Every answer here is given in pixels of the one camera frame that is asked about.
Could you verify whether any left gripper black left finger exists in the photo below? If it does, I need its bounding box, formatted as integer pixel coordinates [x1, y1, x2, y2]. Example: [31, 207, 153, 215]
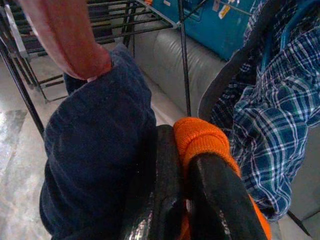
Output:
[119, 124, 187, 240]

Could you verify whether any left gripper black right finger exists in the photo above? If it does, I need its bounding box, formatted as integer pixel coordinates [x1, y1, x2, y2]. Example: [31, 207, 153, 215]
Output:
[187, 153, 268, 240]

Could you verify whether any orange garment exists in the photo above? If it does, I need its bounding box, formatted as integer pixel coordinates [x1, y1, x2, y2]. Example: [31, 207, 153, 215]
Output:
[173, 117, 272, 240]

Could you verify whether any teal plastic hanger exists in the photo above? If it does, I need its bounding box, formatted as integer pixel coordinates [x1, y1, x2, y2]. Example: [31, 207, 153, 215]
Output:
[261, 0, 320, 73]

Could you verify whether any navy garment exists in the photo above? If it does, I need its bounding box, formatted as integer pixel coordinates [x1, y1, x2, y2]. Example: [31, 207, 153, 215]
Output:
[39, 44, 157, 240]

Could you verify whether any blue plaid shirt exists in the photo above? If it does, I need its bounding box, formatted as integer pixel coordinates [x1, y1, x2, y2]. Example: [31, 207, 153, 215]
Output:
[198, 0, 320, 223]

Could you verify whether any grey sofa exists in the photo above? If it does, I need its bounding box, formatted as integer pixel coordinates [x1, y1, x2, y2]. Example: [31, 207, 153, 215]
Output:
[132, 29, 227, 126]

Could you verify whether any black metal drying rack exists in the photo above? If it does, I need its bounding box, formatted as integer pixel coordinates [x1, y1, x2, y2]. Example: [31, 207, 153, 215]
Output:
[0, 0, 201, 141]

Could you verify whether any teal blue cabinet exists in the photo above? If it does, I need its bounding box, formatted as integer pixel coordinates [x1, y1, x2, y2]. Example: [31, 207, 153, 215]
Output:
[152, 0, 253, 61]

